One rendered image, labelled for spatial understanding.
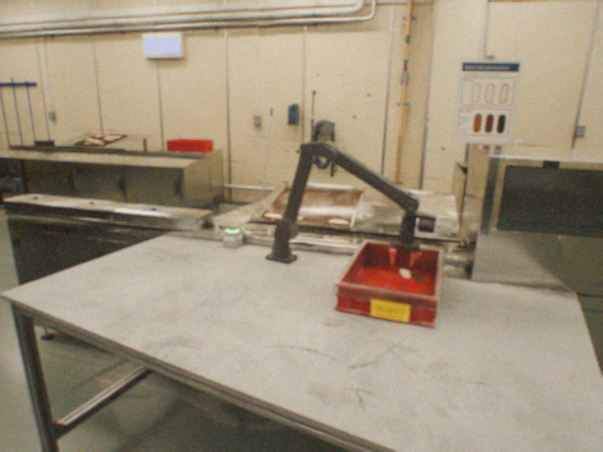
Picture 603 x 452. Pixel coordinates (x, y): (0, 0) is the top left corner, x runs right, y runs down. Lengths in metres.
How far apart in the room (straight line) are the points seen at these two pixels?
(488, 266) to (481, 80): 1.21
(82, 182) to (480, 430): 4.97
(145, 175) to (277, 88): 2.16
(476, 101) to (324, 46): 3.41
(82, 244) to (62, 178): 3.12
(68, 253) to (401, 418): 2.09
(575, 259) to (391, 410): 1.01
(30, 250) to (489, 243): 2.43
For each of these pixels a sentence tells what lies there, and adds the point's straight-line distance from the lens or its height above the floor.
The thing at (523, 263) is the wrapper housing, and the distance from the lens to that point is 1.73.
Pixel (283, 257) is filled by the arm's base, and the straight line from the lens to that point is 1.74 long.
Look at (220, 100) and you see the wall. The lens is 6.13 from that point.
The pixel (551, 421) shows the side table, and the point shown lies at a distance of 1.10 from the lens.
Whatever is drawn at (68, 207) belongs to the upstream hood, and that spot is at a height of 0.91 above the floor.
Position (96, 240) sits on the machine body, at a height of 0.74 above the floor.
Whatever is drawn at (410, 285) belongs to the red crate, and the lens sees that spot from 1.59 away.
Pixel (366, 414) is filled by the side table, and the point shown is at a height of 0.82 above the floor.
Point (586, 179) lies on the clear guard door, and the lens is 1.70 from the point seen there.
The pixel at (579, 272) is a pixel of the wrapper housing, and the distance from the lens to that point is 1.79.
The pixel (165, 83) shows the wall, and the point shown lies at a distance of 6.57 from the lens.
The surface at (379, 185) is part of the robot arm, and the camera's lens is 1.57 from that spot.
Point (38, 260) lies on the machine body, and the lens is 2.81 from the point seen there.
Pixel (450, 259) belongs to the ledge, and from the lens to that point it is 1.83.
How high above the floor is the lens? 1.46
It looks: 16 degrees down
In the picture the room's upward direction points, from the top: 1 degrees clockwise
